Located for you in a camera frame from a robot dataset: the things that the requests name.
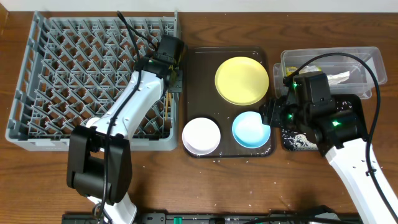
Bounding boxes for light blue bowl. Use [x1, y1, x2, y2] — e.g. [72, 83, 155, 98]
[231, 111, 271, 149]

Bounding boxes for yellow round plate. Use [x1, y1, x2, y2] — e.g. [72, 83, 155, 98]
[215, 57, 269, 106]

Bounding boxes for white small bowl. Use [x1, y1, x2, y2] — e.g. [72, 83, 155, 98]
[182, 118, 221, 156]

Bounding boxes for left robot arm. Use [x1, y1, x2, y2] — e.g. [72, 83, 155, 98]
[67, 35, 185, 223]

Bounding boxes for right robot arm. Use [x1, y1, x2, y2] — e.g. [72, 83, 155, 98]
[259, 72, 397, 223]

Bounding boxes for black food waste tray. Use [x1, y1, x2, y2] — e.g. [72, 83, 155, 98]
[282, 95, 368, 155]

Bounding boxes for clear plastic waste bin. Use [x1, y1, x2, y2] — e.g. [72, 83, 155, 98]
[273, 47, 387, 99]

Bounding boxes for grey dishwasher rack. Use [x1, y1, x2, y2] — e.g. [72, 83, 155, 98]
[5, 12, 181, 151]

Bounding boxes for dark brown serving tray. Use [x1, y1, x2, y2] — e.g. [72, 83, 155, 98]
[183, 46, 275, 159]

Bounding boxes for pile of rice and nuts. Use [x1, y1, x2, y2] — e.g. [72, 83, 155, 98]
[282, 134, 318, 151]

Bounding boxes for yellow snack wrapper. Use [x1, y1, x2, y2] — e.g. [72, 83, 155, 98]
[285, 66, 311, 77]

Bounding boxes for crumpled white paper napkin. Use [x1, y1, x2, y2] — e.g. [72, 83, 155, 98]
[327, 71, 350, 86]

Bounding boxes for black rail at table edge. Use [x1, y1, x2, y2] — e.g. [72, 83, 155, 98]
[61, 205, 364, 224]

